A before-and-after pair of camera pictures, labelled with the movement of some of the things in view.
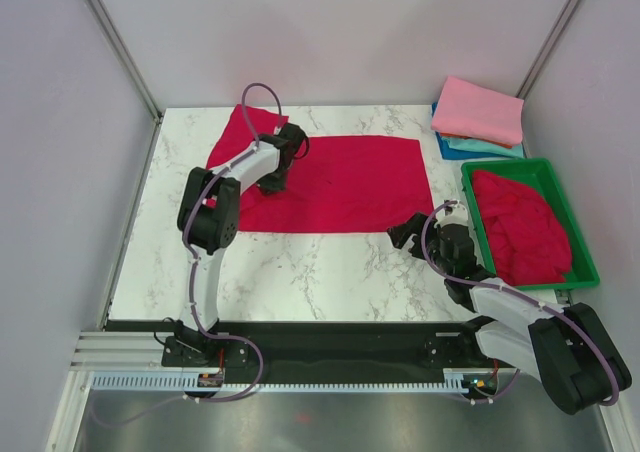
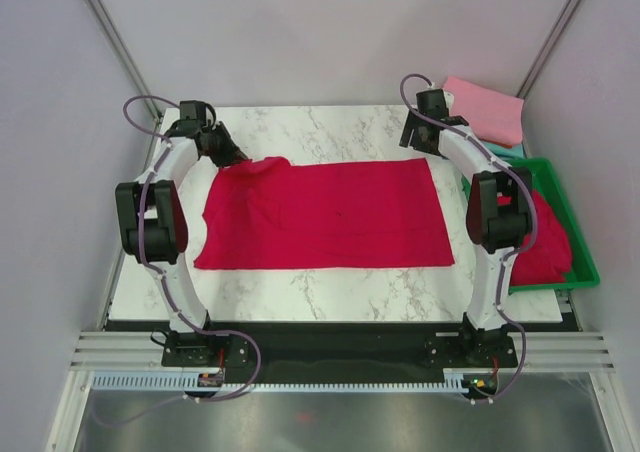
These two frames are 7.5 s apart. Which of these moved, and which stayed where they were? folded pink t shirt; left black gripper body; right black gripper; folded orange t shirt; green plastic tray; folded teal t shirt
Moved: left black gripper body; right black gripper
Stayed: folded pink t shirt; folded orange t shirt; folded teal t shirt; green plastic tray
